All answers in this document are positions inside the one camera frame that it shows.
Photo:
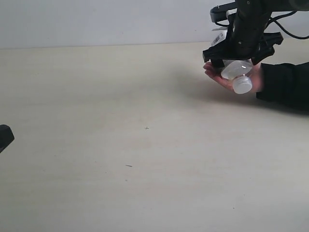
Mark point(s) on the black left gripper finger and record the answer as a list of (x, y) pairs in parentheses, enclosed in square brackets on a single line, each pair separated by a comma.
[(6, 137)]

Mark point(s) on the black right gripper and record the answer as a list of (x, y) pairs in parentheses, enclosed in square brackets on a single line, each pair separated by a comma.
[(246, 37)]

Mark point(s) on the clear bottle floral white label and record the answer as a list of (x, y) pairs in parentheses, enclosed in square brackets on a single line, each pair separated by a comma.
[(236, 71)]

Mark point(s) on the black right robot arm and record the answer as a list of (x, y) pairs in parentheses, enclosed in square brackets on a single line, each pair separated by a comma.
[(288, 6)]

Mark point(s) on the black sleeved forearm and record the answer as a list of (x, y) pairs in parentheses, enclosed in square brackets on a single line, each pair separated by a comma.
[(286, 84)]

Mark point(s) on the person's open hand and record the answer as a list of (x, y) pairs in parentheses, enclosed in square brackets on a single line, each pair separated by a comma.
[(255, 75)]

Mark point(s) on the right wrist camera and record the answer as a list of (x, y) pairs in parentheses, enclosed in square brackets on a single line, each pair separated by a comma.
[(222, 12)]

